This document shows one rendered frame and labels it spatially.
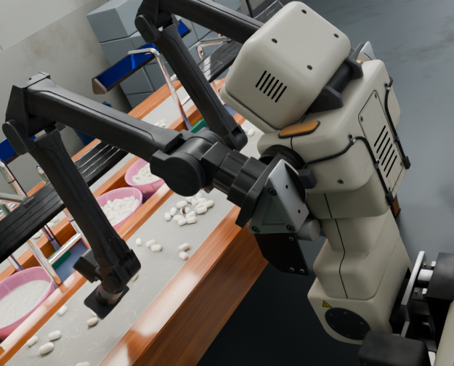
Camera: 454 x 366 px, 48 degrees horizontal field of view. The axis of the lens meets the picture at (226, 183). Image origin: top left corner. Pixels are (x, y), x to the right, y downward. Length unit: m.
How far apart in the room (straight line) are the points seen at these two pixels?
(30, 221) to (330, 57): 0.85
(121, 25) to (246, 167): 3.36
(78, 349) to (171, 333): 0.26
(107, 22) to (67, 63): 0.55
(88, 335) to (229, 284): 0.41
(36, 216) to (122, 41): 2.91
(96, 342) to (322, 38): 0.96
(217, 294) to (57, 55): 3.29
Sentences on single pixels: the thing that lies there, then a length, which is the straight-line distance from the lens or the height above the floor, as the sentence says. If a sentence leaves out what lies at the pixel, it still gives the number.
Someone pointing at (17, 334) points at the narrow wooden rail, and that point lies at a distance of 1.61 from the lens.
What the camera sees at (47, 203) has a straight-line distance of 1.40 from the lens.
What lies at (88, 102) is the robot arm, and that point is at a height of 1.36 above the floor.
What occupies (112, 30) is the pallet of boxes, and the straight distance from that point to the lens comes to 4.19.
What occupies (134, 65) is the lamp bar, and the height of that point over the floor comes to 1.07.
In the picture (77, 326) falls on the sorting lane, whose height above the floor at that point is 0.74.
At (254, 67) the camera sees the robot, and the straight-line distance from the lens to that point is 0.85.
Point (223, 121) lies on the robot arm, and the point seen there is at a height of 1.10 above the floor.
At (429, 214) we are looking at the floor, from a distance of 2.56.
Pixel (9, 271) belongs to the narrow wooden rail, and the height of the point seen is 0.76.
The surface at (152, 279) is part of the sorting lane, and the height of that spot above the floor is 0.74.
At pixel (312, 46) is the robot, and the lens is 0.90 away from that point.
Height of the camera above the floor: 1.62
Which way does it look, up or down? 30 degrees down
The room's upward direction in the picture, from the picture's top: 23 degrees counter-clockwise
